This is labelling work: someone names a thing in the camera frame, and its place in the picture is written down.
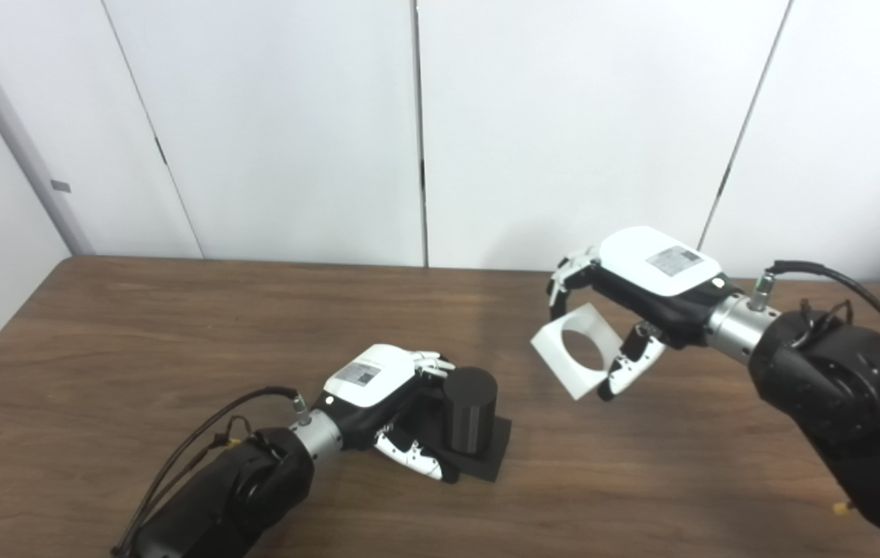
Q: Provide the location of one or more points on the white square piece with hole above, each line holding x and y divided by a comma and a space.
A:
556, 353

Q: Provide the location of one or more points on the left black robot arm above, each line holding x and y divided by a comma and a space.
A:
231, 496

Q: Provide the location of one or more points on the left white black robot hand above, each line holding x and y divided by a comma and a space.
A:
366, 380

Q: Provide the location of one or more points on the grey wall post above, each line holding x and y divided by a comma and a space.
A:
14, 132

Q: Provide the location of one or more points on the black peg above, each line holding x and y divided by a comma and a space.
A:
471, 411

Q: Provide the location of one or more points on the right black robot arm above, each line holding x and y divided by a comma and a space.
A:
843, 395

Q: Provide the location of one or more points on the small grey wall tag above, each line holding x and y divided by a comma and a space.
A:
60, 186

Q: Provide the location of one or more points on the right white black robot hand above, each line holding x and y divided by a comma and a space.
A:
657, 271

